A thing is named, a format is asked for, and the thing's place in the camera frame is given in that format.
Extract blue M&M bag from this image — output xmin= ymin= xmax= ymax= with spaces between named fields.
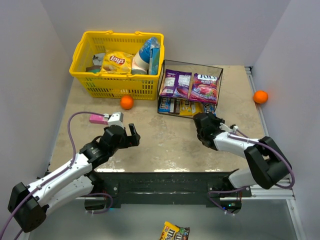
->
xmin=158 ymin=97 xmax=171 ymax=113
xmin=202 ymin=103 xmax=216 ymax=115

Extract small yellow candy bag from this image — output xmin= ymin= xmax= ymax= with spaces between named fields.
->
xmin=191 ymin=102 xmax=204 ymax=116

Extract yellow M&M bag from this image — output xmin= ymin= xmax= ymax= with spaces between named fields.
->
xmin=179 ymin=100 xmax=192 ymax=116

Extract purple Fox's berries bag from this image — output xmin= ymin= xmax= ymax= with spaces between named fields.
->
xmin=188 ymin=73 xmax=219 ymax=105

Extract brown chocolate bar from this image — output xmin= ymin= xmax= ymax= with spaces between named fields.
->
xmin=169 ymin=98 xmax=181 ymax=115

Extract purple candy bag back side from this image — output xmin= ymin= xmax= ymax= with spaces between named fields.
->
xmin=160 ymin=69 xmax=192 ymax=99

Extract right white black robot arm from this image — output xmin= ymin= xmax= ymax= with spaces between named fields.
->
xmin=193 ymin=112 xmax=296 ymax=193

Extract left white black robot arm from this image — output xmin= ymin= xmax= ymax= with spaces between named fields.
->
xmin=8 ymin=123 xmax=141 ymax=233

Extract M&M bags on floor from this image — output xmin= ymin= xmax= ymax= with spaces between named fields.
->
xmin=159 ymin=221 xmax=190 ymax=240

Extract orange fruit near basket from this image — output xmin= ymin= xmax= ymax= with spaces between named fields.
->
xmin=120 ymin=95 xmax=134 ymax=110

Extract pink rectangular box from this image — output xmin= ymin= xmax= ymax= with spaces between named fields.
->
xmin=89 ymin=114 xmax=108 ymax=125

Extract yellow plastic shopping basket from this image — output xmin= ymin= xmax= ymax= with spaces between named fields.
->
xmin=69 ymin=30 xmax=165 ymax=100

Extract yellow Lays chip bag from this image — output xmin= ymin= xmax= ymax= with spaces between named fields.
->
xmin=100 ymin=50 xmax=134 ymax=75

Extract brown green packet in basket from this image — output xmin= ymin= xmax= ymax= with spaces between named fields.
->
xmin=85 ymin=65 xmax=101 ymax=74

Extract grey crumpled packet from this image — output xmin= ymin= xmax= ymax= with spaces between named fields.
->
xmin=92 ymin=52 xmax=105 ymax=67

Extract blue cardboard box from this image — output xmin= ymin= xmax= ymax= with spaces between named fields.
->
xmin=148 ymin=47 xmax=160 ymax=75

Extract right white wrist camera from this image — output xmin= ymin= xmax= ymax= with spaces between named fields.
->
xmin=220 ymin=123 xmax=239 ymax=133

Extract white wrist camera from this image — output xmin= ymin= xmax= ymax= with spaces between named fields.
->
xmin=103 ymin=111 xmax=125 ymax=129
xmin=220 ymin=123 xmax=239 ymax=133

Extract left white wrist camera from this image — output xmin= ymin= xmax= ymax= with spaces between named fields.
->
xmin=103 ymin=111 xmax=125 ymax=129

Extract black wire wooden shelf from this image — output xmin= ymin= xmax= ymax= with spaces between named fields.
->
xmin=157 ymin=60 xmax=224 ymax=119

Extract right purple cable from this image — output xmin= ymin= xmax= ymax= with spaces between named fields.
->
xmin=229 ymin=132 xmax=296 ymax=190

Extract purple cable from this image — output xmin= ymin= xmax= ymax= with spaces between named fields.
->
xmin=0 ymin=111 xmax=111 ymax=240
xmin=229 ymin=132 xmax=296 ymax=190

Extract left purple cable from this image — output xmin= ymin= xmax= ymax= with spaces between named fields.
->
xmin=0 ymin=111 xmax=111 ymax=240

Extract orange fruit at wall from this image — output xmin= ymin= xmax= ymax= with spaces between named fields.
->
xmin=253 ymin=90 xmax=269 ymax=104

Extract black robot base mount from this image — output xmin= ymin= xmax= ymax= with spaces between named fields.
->
xmin=84 ymin=172 xmax=252 ymax=213

